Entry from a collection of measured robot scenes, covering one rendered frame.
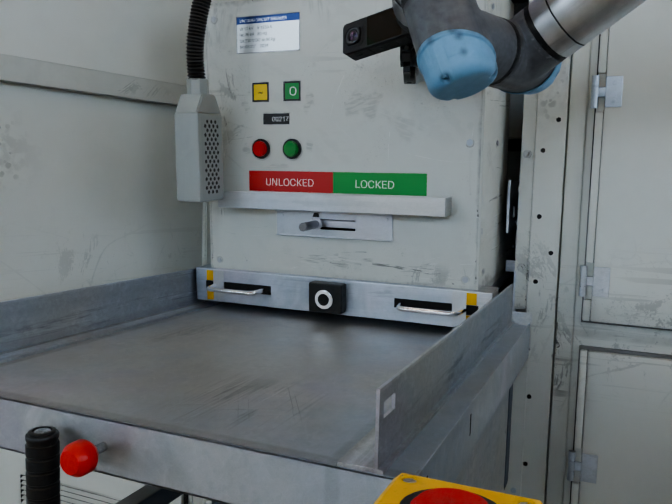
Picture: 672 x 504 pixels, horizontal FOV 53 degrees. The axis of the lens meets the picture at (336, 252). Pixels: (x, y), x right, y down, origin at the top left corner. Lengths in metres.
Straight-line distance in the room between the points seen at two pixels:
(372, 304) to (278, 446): 0.53
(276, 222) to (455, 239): 0.31
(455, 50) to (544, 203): 0.53
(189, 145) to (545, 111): 0.59
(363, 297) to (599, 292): 0.38
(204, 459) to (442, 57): 0.44
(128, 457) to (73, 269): 0.62
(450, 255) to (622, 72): 0.39
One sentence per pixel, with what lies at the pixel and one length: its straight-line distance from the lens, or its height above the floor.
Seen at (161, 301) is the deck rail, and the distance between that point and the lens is 1.19.
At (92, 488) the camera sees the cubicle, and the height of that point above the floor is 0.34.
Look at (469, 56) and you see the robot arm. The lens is 0.70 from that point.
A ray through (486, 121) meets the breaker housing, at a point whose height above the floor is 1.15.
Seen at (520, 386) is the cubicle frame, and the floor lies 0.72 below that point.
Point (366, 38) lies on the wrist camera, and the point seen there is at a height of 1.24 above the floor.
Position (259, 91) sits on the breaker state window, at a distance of 1.17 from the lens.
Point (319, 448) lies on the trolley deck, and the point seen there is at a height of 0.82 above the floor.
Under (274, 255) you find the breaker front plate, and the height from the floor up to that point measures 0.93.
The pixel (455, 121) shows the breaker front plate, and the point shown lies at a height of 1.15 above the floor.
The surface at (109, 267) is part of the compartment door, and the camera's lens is 1.29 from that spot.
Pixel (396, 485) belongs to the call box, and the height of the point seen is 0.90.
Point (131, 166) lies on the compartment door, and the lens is 1.31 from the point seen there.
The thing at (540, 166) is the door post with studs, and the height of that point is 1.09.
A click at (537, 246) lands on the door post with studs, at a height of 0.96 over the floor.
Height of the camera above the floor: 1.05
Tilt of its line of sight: 6 degrees down
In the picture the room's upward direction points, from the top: 2 degrees clockwise
